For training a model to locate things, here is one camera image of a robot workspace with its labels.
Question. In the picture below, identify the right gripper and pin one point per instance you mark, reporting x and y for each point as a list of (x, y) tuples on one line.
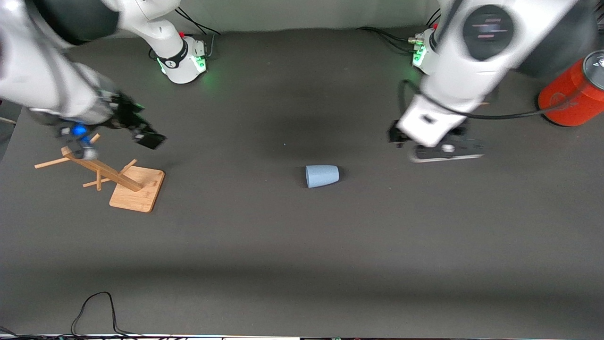
[(123, 113)]

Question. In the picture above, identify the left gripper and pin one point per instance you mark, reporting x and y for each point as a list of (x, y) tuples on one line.
[(394, 135)]

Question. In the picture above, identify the light blue plastic cup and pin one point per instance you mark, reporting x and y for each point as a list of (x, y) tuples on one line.
[(322, 175)]

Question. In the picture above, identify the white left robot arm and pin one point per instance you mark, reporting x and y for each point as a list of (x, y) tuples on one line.
[(486, 47)]

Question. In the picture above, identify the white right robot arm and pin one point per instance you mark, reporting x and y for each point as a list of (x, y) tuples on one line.
[(37, 75)]

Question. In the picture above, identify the wooden mug stand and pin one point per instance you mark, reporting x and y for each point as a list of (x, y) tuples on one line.
[(134, 186)]

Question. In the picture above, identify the orange soda can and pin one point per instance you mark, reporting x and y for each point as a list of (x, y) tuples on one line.
[(571, 94)]

